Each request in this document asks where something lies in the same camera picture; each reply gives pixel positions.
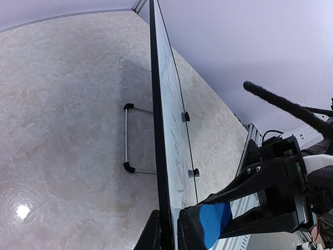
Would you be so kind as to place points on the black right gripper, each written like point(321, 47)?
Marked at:
point(283, 178)

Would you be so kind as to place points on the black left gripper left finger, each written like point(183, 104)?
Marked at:
point(150, 238)

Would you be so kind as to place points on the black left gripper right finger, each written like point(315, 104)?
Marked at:
point(190, 230)

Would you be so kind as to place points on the blue whiteboard eraser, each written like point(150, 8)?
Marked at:
point(214, 219)

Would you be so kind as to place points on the white whiteboard black frame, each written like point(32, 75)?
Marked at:
point(176, 181)

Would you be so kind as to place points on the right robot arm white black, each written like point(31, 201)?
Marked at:
point(318, 184)

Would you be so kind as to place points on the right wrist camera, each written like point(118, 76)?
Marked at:
point(305, 114)

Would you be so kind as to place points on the right aluminium frame post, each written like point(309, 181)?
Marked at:
point(139, 6)

